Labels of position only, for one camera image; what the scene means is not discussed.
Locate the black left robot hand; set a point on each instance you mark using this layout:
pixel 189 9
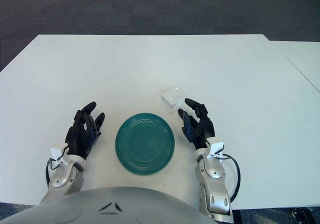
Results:
pixel 76 136

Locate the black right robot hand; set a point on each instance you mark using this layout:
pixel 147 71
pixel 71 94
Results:
pixel 203 131

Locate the white square charger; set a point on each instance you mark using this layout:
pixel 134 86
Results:
pixel 172 97

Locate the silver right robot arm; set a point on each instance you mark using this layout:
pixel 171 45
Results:
pixel 215 184

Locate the teal green round plate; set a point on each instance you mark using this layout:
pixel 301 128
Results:
pixel 145 144

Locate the grey robot torso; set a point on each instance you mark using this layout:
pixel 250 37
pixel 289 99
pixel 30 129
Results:
pixel 105 206

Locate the black table leg base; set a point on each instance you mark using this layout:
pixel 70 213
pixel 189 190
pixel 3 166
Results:
pixel 302 215

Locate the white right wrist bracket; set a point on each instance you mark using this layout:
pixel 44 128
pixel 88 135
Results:
pixel 215 149

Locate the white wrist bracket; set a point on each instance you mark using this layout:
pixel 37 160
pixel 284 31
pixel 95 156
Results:
pixel 55 152
pixel 215 149

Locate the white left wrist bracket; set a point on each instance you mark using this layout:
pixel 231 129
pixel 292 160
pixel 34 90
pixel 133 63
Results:
pixel 55 152

